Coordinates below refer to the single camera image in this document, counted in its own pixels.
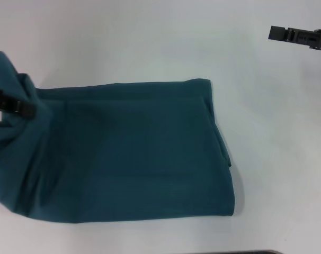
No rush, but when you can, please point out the dark flat edge object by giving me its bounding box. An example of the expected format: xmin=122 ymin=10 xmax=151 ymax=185
xmin=221 ymin=250 xmax=280 ymax=254

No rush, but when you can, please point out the teal t-shirt with cream lettering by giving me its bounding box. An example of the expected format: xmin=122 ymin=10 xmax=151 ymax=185
xmin=0 ymin=50 xmax=235 ymax=225

